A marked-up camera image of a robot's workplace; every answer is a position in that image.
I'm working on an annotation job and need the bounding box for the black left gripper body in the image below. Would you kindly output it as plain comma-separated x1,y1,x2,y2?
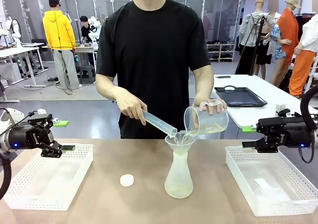
7,124,54,151

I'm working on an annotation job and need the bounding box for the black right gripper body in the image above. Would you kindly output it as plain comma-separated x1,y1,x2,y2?
271,121,313,149

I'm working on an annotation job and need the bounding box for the white perforated plastic basket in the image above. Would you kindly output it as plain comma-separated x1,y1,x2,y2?
225,146,315,218
2,144,94,211

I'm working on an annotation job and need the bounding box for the clear plastic measuring beaker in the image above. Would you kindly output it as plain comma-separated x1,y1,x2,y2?
183,100,230,137

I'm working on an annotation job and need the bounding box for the white round flask cap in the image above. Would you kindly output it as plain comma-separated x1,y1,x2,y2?
119,174,135,187

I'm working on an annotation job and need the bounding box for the translucent plastic funnel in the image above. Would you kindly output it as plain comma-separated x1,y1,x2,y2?
164,132,197,156

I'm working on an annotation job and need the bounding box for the translucent plastic conical flask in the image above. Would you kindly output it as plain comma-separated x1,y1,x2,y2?
164,151,194,199

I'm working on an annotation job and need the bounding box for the clear graduated cylinder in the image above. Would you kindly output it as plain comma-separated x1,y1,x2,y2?
141,109,178,138

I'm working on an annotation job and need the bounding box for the person's left forearm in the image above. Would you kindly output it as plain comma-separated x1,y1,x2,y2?
190,64,216,103

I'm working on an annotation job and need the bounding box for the person's right forearm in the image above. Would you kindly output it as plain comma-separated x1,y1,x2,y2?
95,73,136,105

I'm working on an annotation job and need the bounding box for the person's left hand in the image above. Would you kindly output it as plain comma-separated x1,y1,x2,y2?
192,98,228,129

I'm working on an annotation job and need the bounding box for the person's right hand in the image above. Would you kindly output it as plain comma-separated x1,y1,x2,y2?
116,91,149,126

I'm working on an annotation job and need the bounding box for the white side table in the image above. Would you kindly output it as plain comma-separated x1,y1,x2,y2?
213,74,318,135

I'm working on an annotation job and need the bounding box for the black plastic tray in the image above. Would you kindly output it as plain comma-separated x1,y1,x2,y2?
214,85,268,108

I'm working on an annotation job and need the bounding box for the grey step stool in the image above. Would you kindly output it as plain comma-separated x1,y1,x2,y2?
79,65,97,84

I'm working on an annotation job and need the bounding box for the mannequin in orange trousers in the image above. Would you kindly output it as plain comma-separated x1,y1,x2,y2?
289,0,318,98

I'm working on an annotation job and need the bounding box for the long white desk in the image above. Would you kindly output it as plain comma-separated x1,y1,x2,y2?
0,46,49,88

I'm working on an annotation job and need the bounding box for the figure in floral blue shirt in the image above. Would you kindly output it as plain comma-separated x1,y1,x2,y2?
266,0,292,64

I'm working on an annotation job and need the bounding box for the white shoe rack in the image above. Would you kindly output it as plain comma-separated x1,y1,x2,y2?
205,42,237,63

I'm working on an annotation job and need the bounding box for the person in yellow hoodie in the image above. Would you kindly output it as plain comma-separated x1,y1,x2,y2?
42,0,82,90

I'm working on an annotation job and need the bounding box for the mannequin in orange dress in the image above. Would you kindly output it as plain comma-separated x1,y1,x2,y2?
270,0,303,86

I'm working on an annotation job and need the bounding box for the mannequin in grey shirt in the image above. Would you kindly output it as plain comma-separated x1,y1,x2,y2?
238,0,277,75

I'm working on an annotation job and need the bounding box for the person with dark hair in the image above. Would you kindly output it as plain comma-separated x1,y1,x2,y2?
79,15,97,47

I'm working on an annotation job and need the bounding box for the person in black t-shirt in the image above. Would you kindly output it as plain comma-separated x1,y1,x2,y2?
95,0,212,140

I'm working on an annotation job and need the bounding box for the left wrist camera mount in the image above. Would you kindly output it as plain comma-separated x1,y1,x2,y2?
28,109,48,117

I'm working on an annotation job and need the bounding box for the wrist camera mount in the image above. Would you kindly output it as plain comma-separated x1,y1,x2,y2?
275,103,292,117
28,109,48,117

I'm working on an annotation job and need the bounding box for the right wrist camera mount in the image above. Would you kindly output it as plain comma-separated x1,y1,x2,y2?
275,103,292,117

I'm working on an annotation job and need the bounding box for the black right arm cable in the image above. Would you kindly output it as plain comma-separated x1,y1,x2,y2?
299,87,318,164

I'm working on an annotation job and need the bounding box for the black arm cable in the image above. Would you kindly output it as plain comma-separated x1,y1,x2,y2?
0,107,13,200
299,87,318,164

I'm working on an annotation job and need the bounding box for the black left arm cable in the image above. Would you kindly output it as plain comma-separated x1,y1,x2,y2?
0,107,13,200

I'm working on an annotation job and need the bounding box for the black camera tripod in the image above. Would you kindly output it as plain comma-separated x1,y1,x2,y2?
234,12,268,76

